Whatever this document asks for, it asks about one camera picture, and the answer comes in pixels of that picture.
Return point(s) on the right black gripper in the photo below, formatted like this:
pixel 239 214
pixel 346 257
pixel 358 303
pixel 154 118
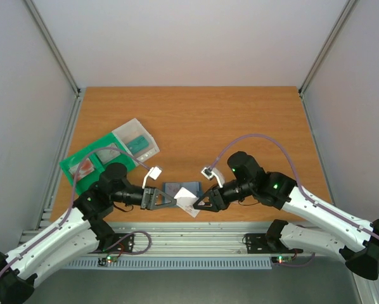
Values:
pixel 217 199

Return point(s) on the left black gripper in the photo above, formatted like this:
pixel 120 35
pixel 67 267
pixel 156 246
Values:
pixel 149 204

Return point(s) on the teal card holder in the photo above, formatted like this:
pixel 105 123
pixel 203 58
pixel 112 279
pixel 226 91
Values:
pixel 193 189

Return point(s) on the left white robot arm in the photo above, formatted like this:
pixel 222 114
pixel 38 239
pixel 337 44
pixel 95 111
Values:
pixel 79 231

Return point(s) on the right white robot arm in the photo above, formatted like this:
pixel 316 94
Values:
pixel 340 235

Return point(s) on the teal card in bin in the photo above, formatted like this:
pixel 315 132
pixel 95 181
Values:
pixel 138 145

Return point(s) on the grey card in tray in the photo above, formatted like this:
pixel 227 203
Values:
pixel 107 155

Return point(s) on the red white card in tray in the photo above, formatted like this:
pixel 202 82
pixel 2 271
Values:
pixel 82 169

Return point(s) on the white translucent plastic bin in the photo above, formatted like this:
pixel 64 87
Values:
pixel 132 129

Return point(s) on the green plastic tray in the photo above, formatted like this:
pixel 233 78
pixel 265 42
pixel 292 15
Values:
pixel 96 163

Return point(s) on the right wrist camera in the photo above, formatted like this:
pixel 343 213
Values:
pixel 213 173

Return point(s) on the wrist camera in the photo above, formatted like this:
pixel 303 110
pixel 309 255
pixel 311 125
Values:
pixel 153 173
pixel 213 173

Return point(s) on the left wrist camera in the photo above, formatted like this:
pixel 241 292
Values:
pixel 153 173

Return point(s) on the aluminium front rail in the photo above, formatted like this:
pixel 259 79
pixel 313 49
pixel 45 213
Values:
pixel 194 239

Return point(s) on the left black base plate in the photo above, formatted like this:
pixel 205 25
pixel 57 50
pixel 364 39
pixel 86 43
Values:
pixel 123 243

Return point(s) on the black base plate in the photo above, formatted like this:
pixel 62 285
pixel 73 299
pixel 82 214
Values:
pixel 123 243
pixel 258 243

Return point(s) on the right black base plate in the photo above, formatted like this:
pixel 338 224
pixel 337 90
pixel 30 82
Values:
pixel 258 243

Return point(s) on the grey slotted cable duct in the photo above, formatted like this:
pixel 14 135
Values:
pixel 172 263

